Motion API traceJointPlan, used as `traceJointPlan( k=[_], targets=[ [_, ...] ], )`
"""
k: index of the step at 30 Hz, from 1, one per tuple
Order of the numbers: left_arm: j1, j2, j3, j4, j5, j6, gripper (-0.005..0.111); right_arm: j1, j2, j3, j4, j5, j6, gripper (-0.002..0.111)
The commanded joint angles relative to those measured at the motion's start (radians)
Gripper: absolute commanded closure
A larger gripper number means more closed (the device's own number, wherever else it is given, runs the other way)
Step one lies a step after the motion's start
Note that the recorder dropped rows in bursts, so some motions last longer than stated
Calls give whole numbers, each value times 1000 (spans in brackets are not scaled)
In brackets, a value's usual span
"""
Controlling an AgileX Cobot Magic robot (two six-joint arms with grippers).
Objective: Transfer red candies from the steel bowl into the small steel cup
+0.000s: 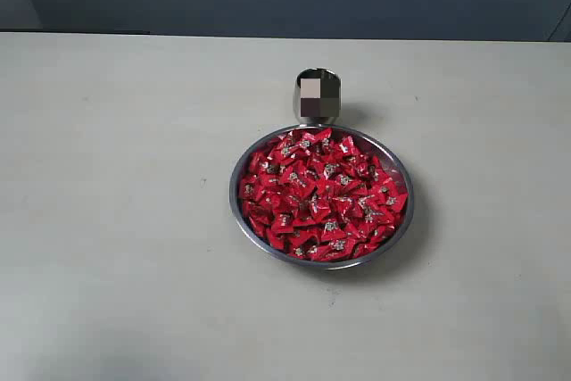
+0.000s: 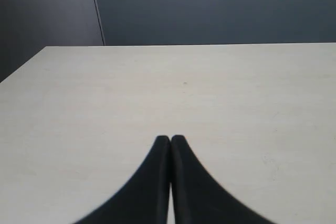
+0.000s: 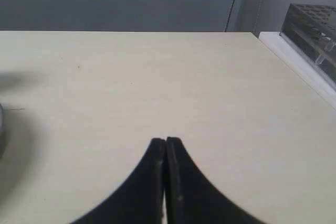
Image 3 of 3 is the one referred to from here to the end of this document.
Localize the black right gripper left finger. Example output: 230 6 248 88
74 138 165 223

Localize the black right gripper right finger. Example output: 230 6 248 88
166 137 259 223

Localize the steel bowl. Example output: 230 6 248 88
0 104 4 155

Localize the white side table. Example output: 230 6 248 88
258 31 336 109

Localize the black perforated rack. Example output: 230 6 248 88
280 4 335 89

